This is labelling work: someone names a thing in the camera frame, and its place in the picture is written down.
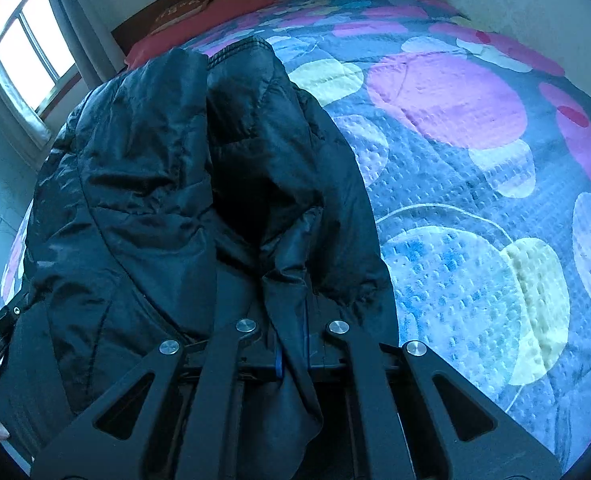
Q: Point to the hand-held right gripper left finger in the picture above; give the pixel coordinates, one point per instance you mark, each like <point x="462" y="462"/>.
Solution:
<point x="220" y="360"/>

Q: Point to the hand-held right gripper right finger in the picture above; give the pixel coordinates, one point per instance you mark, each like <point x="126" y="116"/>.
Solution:
<point x="370" y="385"/>

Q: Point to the black puffer jacket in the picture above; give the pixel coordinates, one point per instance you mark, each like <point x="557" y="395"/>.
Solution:
<point x="150" y="185"/>

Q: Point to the bed with floral bedspread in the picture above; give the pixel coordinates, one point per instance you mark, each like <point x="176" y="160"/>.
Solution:
<point x="450" y="260"/>

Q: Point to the window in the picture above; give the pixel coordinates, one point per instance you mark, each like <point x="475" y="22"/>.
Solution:
<point x="25" y="35"/>

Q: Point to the grey curtain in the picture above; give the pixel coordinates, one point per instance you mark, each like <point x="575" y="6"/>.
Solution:
<point x="70" y="15"/>

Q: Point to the brown cushion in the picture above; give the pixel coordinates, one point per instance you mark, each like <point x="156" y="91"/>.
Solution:
<point x="180" y="15"/>

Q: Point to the wooden headboard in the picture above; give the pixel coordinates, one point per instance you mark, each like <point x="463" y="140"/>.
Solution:
<point x="140" y="15"/>

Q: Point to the red pillow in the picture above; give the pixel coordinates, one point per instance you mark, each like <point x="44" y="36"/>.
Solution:
<point x="230" y="5"/>

